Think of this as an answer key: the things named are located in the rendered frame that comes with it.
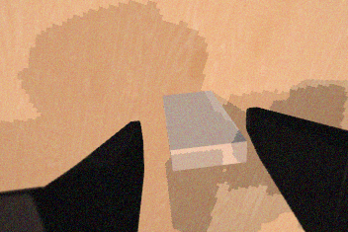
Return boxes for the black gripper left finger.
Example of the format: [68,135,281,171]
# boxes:
[0,120,144,232]

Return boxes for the grey rectangular block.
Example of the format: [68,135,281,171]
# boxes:
[163,91,247,171]

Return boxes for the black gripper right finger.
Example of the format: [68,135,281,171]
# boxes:
[246,107,348,232]

